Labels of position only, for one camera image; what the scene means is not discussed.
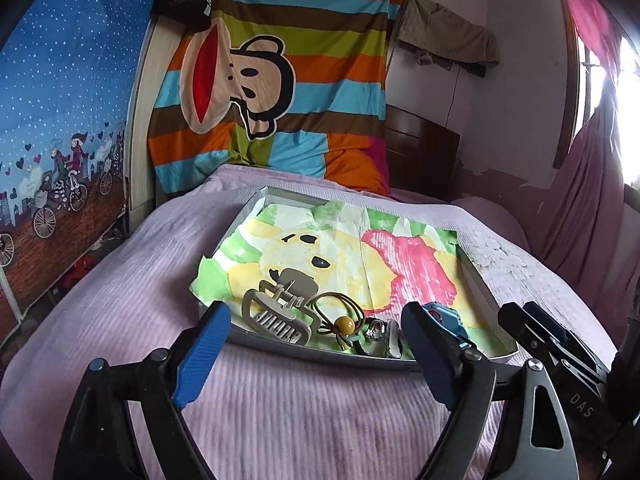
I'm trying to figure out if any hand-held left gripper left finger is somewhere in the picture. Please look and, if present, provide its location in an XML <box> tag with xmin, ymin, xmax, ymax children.
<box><xmin>52</xmin><ymin>300</ymin><xmax>232</xmax><ymax>480</ymax></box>

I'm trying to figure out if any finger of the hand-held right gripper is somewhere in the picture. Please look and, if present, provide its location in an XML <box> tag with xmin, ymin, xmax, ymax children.
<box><xmin>497</xmin><ymin>302</ymin><xmax>607</xmax><ymax>376</ymax></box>
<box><xmin>523</xmin><ymin>301</ymin><xmax>608</xmax><ymax>367</ymax></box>

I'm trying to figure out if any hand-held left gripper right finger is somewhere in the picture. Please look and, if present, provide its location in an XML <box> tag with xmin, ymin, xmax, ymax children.
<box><xmin>401</xmin><ymin>301</ymin><xmax>581</xmax><ymax>480</ymax></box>

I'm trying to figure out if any silver clip with ring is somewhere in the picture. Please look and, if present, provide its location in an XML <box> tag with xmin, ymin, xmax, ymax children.
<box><xmin>365</xmin><ymin>317</ymin><xmax>403</xmax><ymax>360</ymax></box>

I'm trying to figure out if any grey shallow tray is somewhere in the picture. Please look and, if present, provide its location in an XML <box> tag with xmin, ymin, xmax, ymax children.
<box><xmin>197</xmin><ymin>186</ymin><xmax>521</xmax><ymax>373</ymax></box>

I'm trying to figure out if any brown hair tie yellow bead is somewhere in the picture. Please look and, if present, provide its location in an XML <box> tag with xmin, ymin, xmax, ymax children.
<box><xmin>306</xmin><ymin>292</ymin><xmax>373</xmax><ymax>353</ymax></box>

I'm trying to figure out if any colourful painted paper lining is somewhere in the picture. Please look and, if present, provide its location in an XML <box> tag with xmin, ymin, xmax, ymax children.
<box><xmin>189</xmin><ymin>199</ymin><xmax>501</xmax><ymax>351</ymax></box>

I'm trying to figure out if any beige hair claw clip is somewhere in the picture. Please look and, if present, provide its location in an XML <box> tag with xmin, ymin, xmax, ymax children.
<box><xmin>241</xmin><ymin>267</ymin><xmax>326</xmax><ymax>346</ymax></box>

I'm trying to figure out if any pink curtain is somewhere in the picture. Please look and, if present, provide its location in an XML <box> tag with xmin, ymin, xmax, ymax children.
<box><xmin>535</xmin><ymin>0</ymin><xmax>640</xmax><ymax>311</ymax></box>

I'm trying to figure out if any dark wooden headboard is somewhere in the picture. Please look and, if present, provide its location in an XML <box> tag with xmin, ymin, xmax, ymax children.
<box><xmin>385</xmin><ymin>105</ymin><xmax>462</xmax><ymax>201</ymax></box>

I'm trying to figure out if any beige wooden board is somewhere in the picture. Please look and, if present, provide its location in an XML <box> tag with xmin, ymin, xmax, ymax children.
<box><xmin>127</xmin><ymin>20</ymin><xmax>166</xmax><ymax>211</ymax></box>

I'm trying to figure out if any window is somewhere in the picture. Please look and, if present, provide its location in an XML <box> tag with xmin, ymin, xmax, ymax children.
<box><xmin>567</xmin><ymin>25</ymin><xmax>640</xmax><ymax>186</ymax></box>

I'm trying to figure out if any blue printed cloth with cyclists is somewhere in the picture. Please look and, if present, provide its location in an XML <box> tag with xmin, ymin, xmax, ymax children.
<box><xmin>0</xmin><ymin>0</ymin><xmax>176</xmax><ymax>331</ymax></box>

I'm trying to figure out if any beige hanging jacket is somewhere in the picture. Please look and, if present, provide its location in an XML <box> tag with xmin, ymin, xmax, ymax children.
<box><xmin>395</xmin><ymin>0</ymin><xmax>501</xmax><ymax>78</ymax></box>

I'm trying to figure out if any striped monkey print blanket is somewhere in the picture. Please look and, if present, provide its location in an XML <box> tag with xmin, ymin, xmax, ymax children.
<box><xmin>146</xmin><ymin>0</ymin><xmax>406</xmax><ymax>196</ymax></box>

